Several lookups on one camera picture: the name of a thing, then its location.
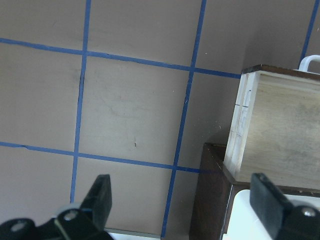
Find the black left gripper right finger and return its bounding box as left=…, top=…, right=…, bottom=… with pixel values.
left=249, top=173, right=293, bottom=240

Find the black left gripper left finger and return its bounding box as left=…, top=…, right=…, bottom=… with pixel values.
left=79, top=174, right=112, bottom=230

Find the light wooden drawer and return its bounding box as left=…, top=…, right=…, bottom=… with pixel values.
left=224, top=55, right=320, bottom=189

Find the white plastic tray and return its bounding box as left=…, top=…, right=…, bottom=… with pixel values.
left=222, top=189, right=320, bottom=240

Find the dark brown wooden cabinet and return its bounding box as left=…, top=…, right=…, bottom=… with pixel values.
left=189, top=143, right=320, bottom=240

